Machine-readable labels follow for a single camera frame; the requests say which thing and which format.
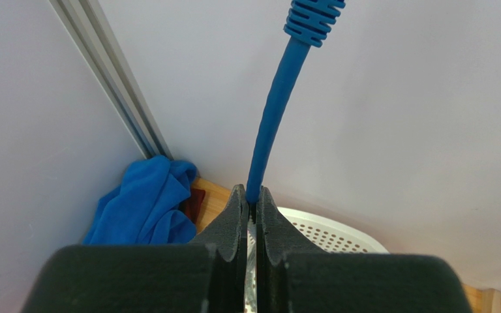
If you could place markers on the left white basket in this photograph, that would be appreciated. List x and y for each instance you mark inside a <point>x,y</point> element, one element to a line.
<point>332,236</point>

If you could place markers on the blue cloth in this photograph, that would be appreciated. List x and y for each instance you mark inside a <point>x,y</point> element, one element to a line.
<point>144,208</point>

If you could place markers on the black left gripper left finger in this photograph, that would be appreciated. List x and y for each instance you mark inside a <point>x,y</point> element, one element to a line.
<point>205,275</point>

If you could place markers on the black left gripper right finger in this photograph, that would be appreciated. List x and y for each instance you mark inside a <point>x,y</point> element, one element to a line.
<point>296,275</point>

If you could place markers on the aluminium corner profile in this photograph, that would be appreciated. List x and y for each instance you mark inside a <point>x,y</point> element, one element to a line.
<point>93,35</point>

